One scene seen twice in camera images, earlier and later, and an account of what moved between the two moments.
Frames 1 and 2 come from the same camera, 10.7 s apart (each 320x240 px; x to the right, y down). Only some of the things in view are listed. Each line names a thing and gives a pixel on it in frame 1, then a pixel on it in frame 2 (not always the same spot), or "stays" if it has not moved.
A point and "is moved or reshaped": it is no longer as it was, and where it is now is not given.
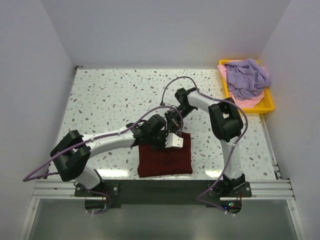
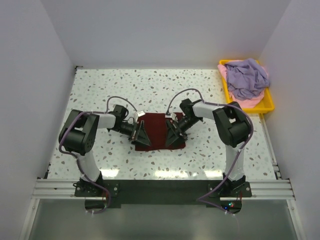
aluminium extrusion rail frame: x=263 y=189 stays
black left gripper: x=162 y=145 to x=138 y=135
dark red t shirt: x=165 y=161 is moved or reshaped
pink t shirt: x=250 y=103 stays
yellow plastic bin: x=266 y=105 stays
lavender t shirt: x=247 y=79 stays
